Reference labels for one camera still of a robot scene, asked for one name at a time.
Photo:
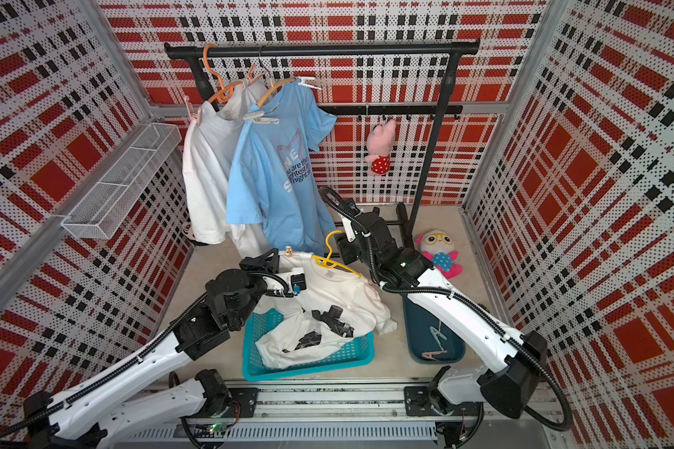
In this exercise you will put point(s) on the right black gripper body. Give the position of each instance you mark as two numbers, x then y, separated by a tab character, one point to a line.
352	252

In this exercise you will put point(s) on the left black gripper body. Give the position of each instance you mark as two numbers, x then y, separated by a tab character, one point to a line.
248	265

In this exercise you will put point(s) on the yellow plastic hanger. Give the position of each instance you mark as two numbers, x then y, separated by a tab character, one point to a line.
329	261

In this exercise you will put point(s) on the white printed t-shirt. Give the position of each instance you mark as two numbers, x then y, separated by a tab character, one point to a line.
207	158
335	308

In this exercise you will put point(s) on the light blue cloth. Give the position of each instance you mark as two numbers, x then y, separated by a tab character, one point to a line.
271	179

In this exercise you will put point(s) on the teal tray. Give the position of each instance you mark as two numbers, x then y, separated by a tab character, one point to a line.
359	352

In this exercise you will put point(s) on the white clothespin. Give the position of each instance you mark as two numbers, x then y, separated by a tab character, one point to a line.
308	82
260	118

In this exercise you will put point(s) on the pink clothespin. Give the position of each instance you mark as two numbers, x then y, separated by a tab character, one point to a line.
194	113
255	74

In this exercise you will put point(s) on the orange plastic hanger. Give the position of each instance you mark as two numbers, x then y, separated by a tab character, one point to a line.
225	91

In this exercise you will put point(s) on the wooden hanger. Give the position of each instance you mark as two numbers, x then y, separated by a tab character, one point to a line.
273	90

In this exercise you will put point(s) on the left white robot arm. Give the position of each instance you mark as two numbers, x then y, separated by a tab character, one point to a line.
101	410

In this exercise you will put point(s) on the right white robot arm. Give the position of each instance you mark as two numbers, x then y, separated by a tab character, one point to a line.
512	378

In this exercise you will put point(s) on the white owl plush toy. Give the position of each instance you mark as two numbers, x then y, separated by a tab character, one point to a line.
440	249

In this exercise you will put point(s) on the black-haired boy doll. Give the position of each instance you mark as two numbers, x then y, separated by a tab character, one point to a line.
186	228

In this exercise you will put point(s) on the pink pig plush toy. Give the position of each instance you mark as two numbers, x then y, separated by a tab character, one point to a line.
379	146

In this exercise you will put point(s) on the dark teal clothespin bin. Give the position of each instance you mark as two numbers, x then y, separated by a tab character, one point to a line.
429	341

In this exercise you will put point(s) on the black clothes rack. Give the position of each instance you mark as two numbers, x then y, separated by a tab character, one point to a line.
454	51

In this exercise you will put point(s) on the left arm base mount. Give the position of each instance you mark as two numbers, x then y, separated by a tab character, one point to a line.
230	403

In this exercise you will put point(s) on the black wall hook rail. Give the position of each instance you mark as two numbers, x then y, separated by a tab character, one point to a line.
381	110

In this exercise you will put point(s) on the aluminium front rail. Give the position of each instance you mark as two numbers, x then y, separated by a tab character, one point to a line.
330	412

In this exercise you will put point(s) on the white wire mesh basket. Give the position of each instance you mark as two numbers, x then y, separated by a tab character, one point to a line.
102	210

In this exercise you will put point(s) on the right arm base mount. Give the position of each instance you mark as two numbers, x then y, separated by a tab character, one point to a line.
421	401

